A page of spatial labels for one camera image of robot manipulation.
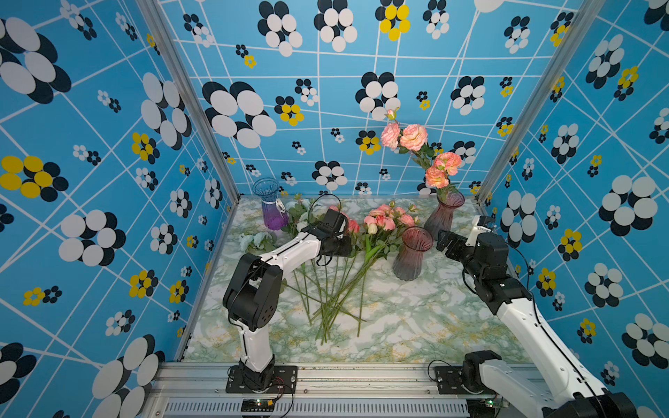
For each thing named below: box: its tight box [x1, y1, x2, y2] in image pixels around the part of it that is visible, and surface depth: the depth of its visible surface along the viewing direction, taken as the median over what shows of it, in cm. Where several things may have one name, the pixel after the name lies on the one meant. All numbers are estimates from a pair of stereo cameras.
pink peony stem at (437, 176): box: [425, 151, 462, 203], surface depth 74 cm
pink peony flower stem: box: [381, 107, 435, 170], surface depth 75 cm
